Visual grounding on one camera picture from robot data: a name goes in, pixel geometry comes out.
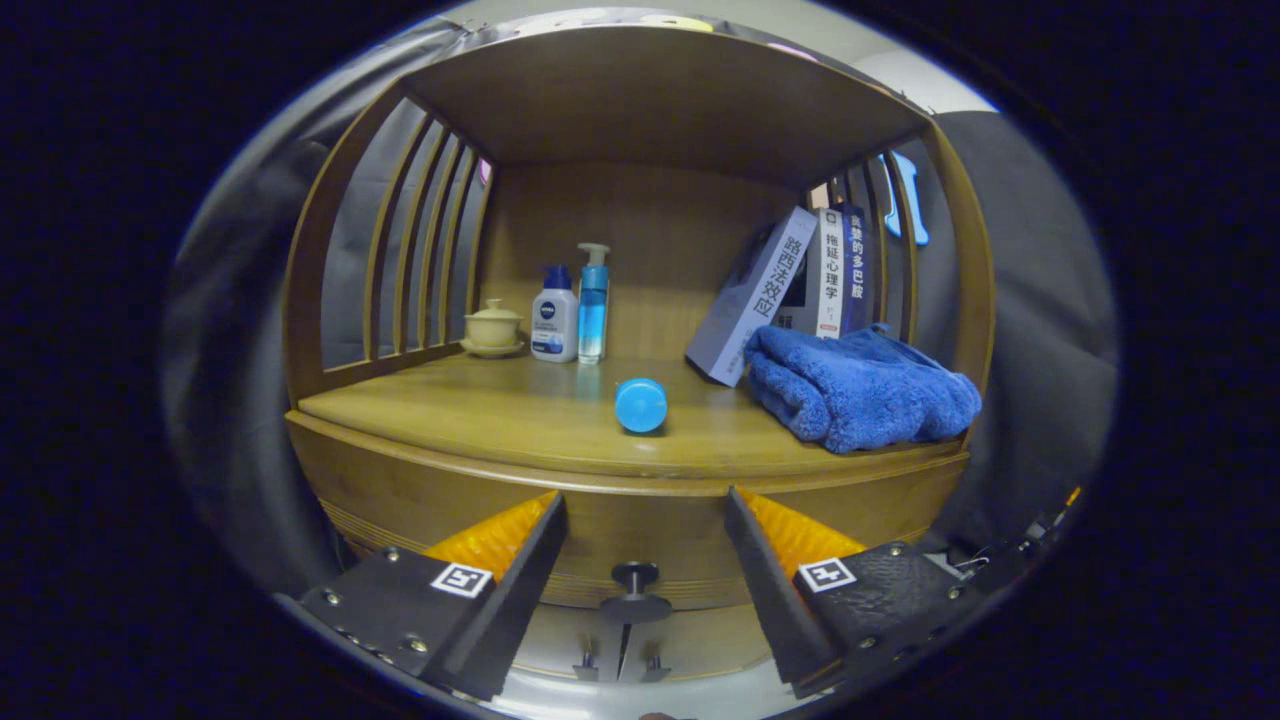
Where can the wooden drawer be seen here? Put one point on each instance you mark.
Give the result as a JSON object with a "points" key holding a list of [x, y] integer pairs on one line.
{"points": [[650, 525]]}

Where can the blue pump bottle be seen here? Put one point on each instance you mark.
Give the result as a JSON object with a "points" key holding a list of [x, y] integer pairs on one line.
{"points": [[593, 310]]}

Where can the wooden cabinet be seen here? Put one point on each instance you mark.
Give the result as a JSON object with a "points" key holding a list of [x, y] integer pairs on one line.
{"points": [[650, 110]]}

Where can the white bottle with blue cap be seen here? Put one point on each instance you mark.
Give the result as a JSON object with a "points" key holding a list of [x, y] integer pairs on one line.
{"points": [[553, 325]]}

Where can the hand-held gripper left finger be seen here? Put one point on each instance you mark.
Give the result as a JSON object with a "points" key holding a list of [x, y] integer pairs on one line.
{"points": [[510, 605]]}

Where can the white spine book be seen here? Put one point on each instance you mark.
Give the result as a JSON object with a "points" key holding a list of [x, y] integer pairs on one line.
{"points": [[830, 270]]}

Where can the dark blue book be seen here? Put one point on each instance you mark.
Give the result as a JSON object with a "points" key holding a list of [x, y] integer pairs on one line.
{"points": [[857, 265]]}

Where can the beige lidded teacup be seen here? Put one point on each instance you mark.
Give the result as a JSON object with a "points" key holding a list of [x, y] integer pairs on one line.
{"points": [[493, 328]]}

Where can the blue squeeze tube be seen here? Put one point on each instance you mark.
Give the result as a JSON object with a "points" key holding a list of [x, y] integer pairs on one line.
{"points": [[641, 405]]}

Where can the grey book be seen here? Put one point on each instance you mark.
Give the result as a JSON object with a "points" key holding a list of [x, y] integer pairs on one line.
{"points": [[745, 305]]}

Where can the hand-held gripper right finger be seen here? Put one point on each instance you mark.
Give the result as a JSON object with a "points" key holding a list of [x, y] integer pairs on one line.
{"points": [[778, 600]]}

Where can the wooden countertop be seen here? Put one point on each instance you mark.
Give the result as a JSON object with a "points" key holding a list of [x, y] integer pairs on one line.
{"points": [[500, 410]]}

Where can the blue towel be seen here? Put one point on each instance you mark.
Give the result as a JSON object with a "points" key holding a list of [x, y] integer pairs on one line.
{"points": [[860, 395]]}

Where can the wooden cabinet door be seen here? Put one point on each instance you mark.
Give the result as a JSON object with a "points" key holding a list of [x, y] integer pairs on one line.
{"points": [[705, 640], [560, 640]]}

